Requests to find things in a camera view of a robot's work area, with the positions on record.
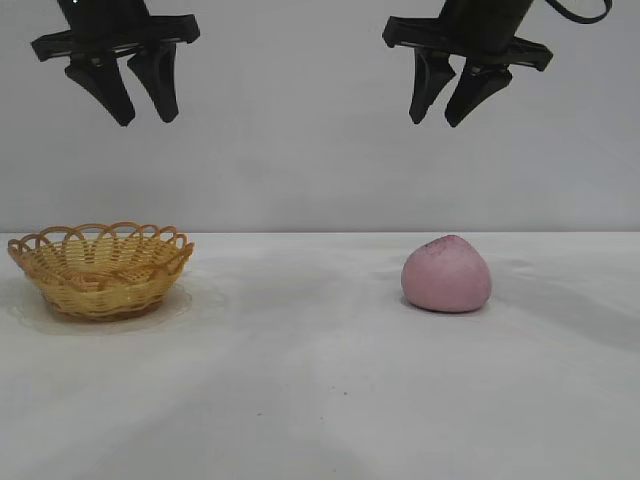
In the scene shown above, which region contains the yellow woven wicker basket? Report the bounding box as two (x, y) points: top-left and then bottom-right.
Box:
(7, 222), (196, 322)

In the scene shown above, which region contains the black cable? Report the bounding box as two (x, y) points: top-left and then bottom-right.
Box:
(546, 0), (614, 24)

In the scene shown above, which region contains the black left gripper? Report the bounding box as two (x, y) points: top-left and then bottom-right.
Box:
(30, 0), (201, 127)

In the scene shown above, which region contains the pink peach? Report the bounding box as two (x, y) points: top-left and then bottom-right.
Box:
(400, 233), (494, 315)

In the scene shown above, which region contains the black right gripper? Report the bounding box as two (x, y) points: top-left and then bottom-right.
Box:
(382, 0), (554, 129)

